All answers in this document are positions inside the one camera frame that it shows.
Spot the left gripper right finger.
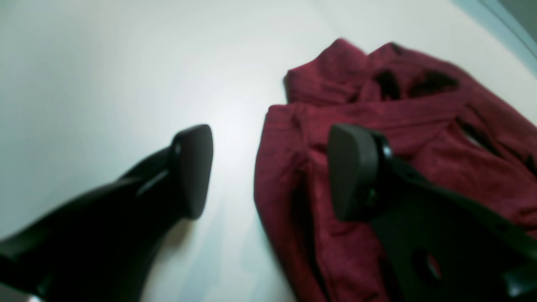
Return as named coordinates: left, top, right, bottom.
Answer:
left=327, top=124, right=537, bottom=302

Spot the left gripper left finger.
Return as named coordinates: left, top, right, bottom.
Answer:
left=0, top=125, right=214, bottom=302

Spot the dark red t-shirt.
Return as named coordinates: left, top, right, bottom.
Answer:
left=254, top=39, right=536, bottom=302

